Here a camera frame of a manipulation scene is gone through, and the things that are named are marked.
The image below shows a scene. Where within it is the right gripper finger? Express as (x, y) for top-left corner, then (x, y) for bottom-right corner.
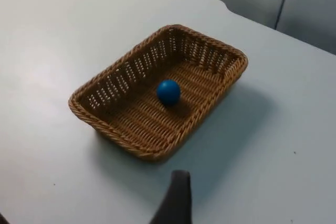
(148, 169), (193, 224)

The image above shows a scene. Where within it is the light brown wicker basket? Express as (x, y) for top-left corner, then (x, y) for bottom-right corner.
(68, 24), (249, 164)

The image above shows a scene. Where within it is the blue ball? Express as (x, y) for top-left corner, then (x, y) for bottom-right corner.
(156, 79), (182, 106)

